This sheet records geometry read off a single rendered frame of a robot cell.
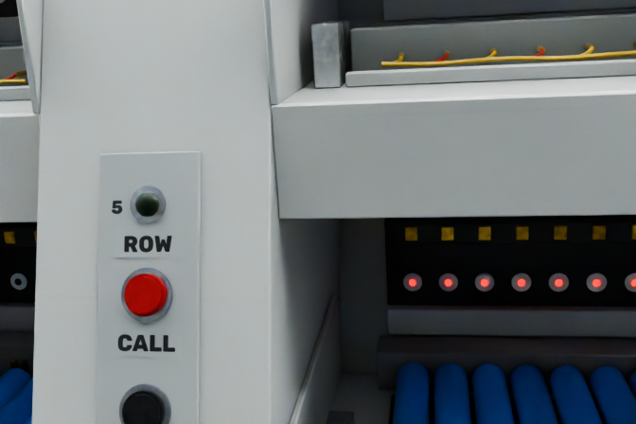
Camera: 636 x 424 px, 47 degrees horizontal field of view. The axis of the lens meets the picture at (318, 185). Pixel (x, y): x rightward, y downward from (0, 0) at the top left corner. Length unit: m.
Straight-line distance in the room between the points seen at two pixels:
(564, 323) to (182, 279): 0.24
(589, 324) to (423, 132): 0.21
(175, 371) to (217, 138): 0.09
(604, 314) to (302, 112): 0.24
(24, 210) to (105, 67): 0.07
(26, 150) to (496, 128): 0.19
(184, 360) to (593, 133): 0.17
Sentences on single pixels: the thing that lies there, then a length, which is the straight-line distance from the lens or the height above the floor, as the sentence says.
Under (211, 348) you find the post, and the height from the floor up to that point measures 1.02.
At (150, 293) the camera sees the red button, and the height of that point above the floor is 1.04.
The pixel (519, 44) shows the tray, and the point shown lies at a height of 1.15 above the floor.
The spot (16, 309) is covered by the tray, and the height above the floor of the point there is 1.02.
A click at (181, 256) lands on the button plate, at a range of 0.28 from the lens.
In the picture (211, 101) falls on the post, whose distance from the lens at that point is 0.29.
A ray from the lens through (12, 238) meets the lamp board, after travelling 0.50.
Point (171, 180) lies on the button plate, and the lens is 0.28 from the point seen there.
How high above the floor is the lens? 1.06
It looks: 5 degrees up
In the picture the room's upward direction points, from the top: straight up
